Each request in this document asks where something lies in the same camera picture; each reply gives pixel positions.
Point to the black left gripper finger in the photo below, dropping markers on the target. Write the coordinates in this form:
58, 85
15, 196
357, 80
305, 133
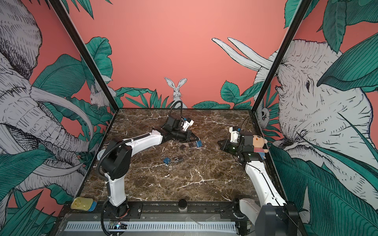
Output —
193, 136
192, 142

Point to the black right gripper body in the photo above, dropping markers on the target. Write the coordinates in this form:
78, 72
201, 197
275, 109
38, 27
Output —
233, 148

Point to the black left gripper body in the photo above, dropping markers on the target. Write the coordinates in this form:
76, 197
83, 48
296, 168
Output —
181, 135

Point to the blue padlock silver shackle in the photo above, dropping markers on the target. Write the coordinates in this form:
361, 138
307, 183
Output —
198, 143

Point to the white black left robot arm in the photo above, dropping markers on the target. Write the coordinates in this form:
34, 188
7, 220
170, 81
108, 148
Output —
114, 161

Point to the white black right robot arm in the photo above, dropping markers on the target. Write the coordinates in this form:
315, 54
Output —
273, 216

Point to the plush doll striped shirt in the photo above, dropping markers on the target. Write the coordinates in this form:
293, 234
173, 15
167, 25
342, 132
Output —
259, 142

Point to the blue padlock with keys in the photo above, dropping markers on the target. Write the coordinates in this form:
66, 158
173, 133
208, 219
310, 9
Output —
168, 161

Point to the green circuit board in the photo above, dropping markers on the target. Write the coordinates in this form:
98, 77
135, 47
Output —
118, 226

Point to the yellow sponge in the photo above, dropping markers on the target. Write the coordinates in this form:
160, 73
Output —
83, 204

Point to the white ventilated strip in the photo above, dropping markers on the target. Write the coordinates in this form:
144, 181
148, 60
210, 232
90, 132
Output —
148, 226

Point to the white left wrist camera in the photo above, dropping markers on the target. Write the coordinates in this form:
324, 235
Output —
186, 124

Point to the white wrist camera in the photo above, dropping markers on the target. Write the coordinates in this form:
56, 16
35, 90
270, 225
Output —
186, 124
234, 134

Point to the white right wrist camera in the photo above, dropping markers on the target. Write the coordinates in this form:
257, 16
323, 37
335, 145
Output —
234, 134

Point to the black knob on rail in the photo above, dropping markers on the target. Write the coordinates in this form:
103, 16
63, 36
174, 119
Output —
183, 205

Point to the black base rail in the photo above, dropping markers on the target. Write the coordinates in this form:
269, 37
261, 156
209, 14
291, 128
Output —
135, 209

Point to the black right corner frame post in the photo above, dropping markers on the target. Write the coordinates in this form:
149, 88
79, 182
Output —
297, 19

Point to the black corner frame post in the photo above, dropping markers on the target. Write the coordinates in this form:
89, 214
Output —
63, 16
297, 19

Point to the black left corner frame post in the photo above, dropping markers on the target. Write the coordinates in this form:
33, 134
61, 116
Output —
63, 16

